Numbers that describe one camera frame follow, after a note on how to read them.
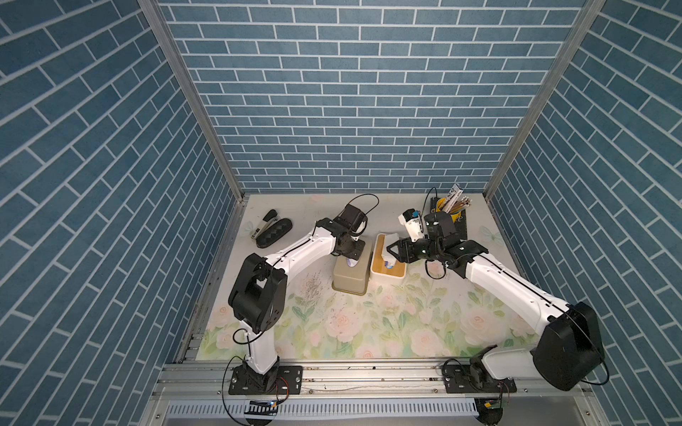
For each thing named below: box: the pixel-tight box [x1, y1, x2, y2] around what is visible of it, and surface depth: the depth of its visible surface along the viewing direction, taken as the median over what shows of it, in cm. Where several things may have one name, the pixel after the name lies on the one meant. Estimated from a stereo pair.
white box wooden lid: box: [371, 233, 407, 278], surface depth 93 cm
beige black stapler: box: [250, 208, 281, 240], surface depth 107 cm
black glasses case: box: [255, 218, 294, 249], surface depth 105 cm
